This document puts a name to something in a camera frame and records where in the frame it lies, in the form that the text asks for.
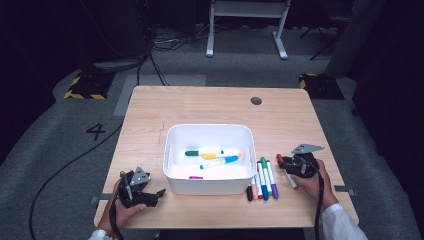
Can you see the grey tape strip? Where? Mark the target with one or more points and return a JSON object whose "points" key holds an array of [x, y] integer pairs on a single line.
{"points": [[100, 198], [343, 189]]}

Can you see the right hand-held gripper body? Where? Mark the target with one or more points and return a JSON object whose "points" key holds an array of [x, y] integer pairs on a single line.
{"points": [[305, 165]]}

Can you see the magenta marker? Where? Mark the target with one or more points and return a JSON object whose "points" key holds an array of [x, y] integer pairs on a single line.
{"points": [[196, 177]]}

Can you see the yellow marker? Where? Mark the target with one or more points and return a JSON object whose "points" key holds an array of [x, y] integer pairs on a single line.
{"points": [[209, 156]]}

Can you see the person's left hand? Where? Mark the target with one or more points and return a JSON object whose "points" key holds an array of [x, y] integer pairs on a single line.
{"points": [[125, 215]]}

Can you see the grey curtain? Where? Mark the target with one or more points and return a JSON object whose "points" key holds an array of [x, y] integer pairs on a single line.
{"points": [[353, 40]]}

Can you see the black tripod stand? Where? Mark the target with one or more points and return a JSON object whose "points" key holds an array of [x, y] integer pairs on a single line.
{"points": [[321, 40]]}

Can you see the person's right hand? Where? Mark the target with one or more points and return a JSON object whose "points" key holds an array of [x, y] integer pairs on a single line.
{"points": [[321, 186]]}

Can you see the white plastic bin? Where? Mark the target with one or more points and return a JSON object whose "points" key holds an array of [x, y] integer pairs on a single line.
{"points": [[206, 185]]}

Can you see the black marker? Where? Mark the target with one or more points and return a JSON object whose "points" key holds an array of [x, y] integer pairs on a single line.
{"points": [[249, 195]]}

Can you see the light green marker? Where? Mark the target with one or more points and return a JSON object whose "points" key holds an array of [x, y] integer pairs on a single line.
{"points": [[263, 162]]}

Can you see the light blue marker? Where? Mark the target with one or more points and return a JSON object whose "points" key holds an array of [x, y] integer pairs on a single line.
{"points": [[231, 159]]}

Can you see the yellow black striped base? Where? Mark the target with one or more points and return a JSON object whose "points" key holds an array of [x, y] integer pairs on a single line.
{"points": [[321, 87], [87, 87]]}

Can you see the dark green marker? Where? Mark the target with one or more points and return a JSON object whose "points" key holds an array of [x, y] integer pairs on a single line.
{"points": [[192, 153]]}

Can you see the white desk frame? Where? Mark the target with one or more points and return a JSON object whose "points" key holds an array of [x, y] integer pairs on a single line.
{"points": [[248, 9]]}

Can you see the purple marker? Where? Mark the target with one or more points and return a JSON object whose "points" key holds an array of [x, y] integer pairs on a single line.
{"points": [[274, 190]]}

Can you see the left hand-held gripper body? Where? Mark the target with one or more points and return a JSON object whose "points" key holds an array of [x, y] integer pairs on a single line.
{"points": [[138, 190]]}

